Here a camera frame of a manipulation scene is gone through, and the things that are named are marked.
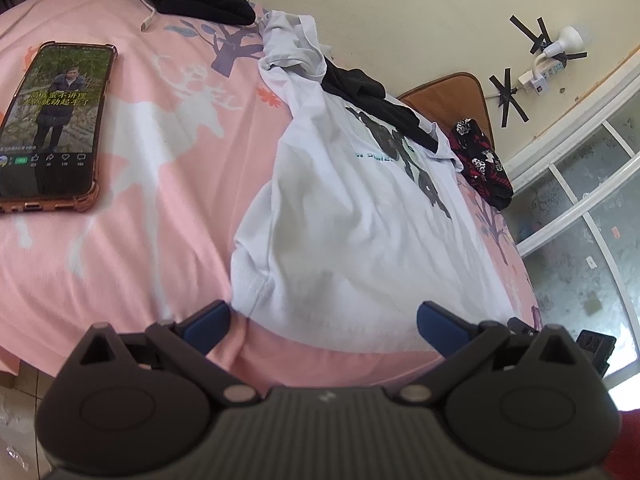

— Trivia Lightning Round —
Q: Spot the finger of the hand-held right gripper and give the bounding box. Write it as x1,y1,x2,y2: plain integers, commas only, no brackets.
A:
506,316,543,337

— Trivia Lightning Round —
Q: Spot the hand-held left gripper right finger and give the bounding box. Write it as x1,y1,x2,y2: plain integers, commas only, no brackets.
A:
395,300,582,406

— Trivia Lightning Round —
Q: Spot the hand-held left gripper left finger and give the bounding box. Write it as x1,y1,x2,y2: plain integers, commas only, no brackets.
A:
75,300,263,406

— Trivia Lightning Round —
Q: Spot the white printed T-shirt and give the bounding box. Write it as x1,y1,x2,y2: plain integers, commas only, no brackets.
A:
230,9,531,353

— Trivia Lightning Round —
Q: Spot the white framed glass door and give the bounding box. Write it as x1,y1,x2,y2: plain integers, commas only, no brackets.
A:
502,42,640,411

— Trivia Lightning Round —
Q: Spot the black red skull print garment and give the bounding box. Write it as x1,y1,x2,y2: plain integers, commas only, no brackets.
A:
448,117,515,211

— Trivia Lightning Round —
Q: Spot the black tape cross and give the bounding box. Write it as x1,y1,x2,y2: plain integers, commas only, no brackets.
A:
509,15,552,56
489,67,530,129

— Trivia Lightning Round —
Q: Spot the smartphone in clear case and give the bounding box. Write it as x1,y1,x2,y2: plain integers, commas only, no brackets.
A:
0,41,118,215

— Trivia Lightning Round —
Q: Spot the white power strip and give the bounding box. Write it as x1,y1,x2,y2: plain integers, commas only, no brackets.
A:
537,52,569,82

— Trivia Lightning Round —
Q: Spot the white lamp bulb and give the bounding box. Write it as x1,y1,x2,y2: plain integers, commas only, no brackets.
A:
532,25,589,73

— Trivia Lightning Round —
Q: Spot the white charging cable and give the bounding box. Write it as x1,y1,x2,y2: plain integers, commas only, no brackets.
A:
30,0,157,32

